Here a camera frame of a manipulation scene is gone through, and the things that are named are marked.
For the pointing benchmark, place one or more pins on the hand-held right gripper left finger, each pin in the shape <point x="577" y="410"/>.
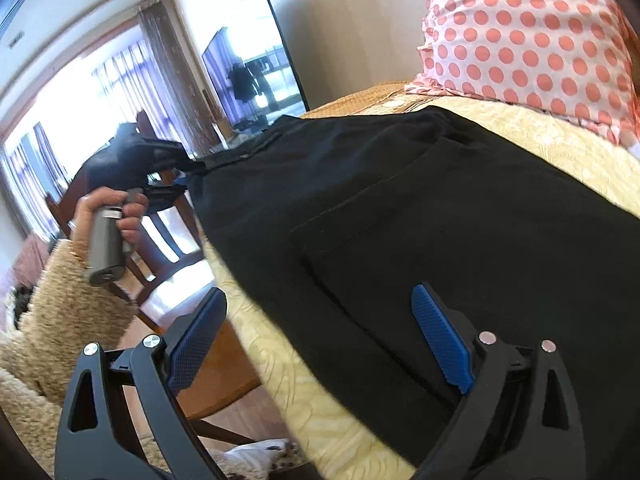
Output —
<point x="195" y="340"/>

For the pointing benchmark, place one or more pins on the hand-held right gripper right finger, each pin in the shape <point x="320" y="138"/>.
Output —
<point x="442" y="340"/>

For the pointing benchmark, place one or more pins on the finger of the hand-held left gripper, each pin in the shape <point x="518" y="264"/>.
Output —
<point x="192" y="162"/>
<point x="167" y="191"/>

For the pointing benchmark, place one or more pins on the black pants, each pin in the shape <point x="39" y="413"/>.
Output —
<point x="400" y="220"/>

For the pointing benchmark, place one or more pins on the person's left forearm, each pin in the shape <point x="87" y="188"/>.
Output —
<point x="65" y="320"/>

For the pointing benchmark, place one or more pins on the person's left hand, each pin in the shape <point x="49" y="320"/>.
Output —
<point x="85" y="225"/>

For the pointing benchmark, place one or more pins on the dark wooden chair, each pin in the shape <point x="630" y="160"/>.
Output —
<point x="220" y="370"/>

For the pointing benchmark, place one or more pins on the brown window curtain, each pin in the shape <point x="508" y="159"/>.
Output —
<point x="170" y="70"/>

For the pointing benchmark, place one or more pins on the flat screen television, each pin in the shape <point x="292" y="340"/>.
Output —
<point x="255" y="70"/>

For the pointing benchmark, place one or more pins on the yellow patterned bedspread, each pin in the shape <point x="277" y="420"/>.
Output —
<point x="300" y="400"/>

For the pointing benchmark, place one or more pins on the white spotted cloth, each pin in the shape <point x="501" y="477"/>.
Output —
<point x="260" y="455"/>

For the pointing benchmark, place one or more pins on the pink sofa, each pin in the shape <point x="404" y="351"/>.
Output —
<point x="25" y="270"/>

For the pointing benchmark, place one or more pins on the pink polka dot pillow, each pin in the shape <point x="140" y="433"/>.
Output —
<point x="530" y="35"/>

